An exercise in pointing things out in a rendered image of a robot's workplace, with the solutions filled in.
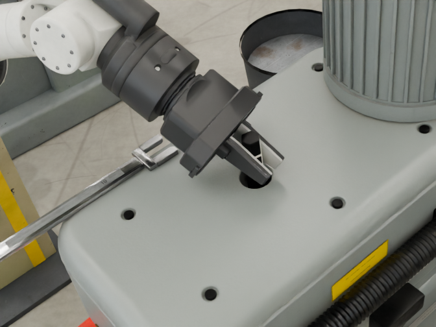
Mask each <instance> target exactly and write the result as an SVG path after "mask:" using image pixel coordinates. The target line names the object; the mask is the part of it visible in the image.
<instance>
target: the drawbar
mask: <svg viewBox="0 0 436 327"><path fill-rule="evenodd" d="M241 144H242V146H244V148H246V149H247V150H248V151H249V152H250V153H251V154H252V155H253V156H254V157H255V156H257V155H259V154H261V149H260V135H259V134H258V133H256V132H253V131H249V132H247V133H244V134H242V135H241ZM257 159H258V160H259V161H260V162H261V163H262V160H261V156H260V157H258V158H257ZM247 184H248V188H250V189H258V188H262V187H264V186H265V183H264V185H261V184H259V183H258V182H256V181H255V180H254V179H252V178H251V177H249V176H248V175H247Z"/></svg>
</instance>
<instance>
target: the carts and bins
mask: <svg viewBox="0 0 436 327"><path fill-rule="evenodd" d="M240 43H241V52H242V54H241V57H242V58H243V61H244V65H245V70H246V74H247V79H248V85H249V88H251V89H252V90H253V89H254V88H256V87H257V86H259V85H260V84H262V83H263V82H265V81H266V80H268V79H270V78H271V77H273V76H274V75H275V74H277V73H279V72H281V71H282V70H283V69H285V68H286V67H288V66H290V65H291V64H293V63H294V62H296V61H297V60H299V59H300V58H302V57H303V56H305V55H307V54H308V53H310V52H312V51H313V50H315V49H318V48H321V47H323V30H322V12H320V11H316V10H310V9H301V8H299V9H288V10H281V11H277V12H273V13H271V14H267V15H265V16H263V17H261V18H259V19H257V20H256V21H254V22H253V23H251V24H250V25H249V26H248V27H247V28H246V29H245V30H244V32H243V33H242V35H241V37H240V41H239V50H240Z"/></svg>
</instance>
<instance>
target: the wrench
mask: <svg viewBox="0 0 436 327"><path fill-rule="evenodd" d="M162 142H163V139H162V137H161V136H160V135H159V134H157V135H155V136H154V137H153V138H151V139H149V140H148V141H146V142H145V143H143V144H141V145H140V146H139V148H137V149H135V150H133V151H132V152H131V153H132V155H133V158H132V159H130V160H129V161H127V162H125V163H124V164H123V165H120V166H119V167H118V168H116V169H114V170H113V171H111V172H110V173H108V174H107V175H105V176H104V177H102V178H100V179H99V180H98V181H96V182H94V183H93V184H91V185H90V186H88V187H87V188H85V189H83V190H82V191H80V192H79V193H77V194H76V195H74V196H72V197H71V198H70V199H68V200H66V201H65V202H63V203H61V204H60V205H58V206H57V207H55V208H54V209H52V210H51V211H49V212H47V213H46V214H45V215H43V216H41V217H40V218H38V219H37V220H35V221H34V222H32V223H31V224H29V225H27V226H26V227H25V228H22V229H21V230H20V231H18V232H16V233H15V234H13V235H12V236H10V237H9V238H7V239H6V240H4V241H2V242H1V243H0V262H2V261H3V260H5V259H7V258H8V257H9V256H11V255H13V254H14V253H15V252H17V251H18V250H20V249H21V248H23V247H25V246H26V245H28V244H29V243H31V242H32V241H34V240H35V239H37V238H38V237H40V236H42V235H43V234H44V233H46V232H48V231H49V230H50V229H52V228H54V227H55V226H57V225H58V224H60V223H61V222H63V221H65V220H66V219H67V218H69V217H71V216H72V215H73V214H75V213H77V212H78V211H80V210H81V209H83V208H84V207H86V206H87V205H89V204H90V203H92V202H93V201H95V200H97V199H98V198H99V197H101V196H103V195H104V194H105V193H107V192H109V191H110V190H112V189H114V188H115V187H116V186H118V185H120V184H121V183H122V182H124V181H126V180H127V179H129V178H130V177H132V176H133V175H135V174H136V173H138V172H139V171H141V170H142V169H144V168H145V167H146V168H147V169H148V170H149V171H152V170H153V169H155V168H157V167H159V166H161V165H162V164H164V163H165V162H167V161H168V160H170V159H171V158H173V157H174V156H176V155H177V154H178V150H177V149H176V148H175V147H169V148H168V149H166V150H165V151H163V152H162V153H160V154H159V155H157V156H156V157H154V158H153V159H152V158H150V157H149V156H148V155H147V154H146V153H148V152H149V151H151V150H153V149H154V148H155V147H157V146H159V145H160V144H162Z"/></svg>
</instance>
